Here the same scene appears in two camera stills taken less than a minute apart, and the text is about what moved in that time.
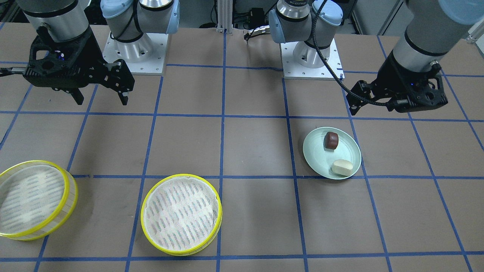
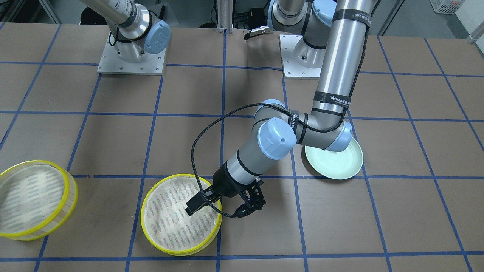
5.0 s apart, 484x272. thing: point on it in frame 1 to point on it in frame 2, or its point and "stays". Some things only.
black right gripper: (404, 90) to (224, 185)
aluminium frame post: (225, 10) stays
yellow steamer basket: (181, 214) stays
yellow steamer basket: (37, 198) stays
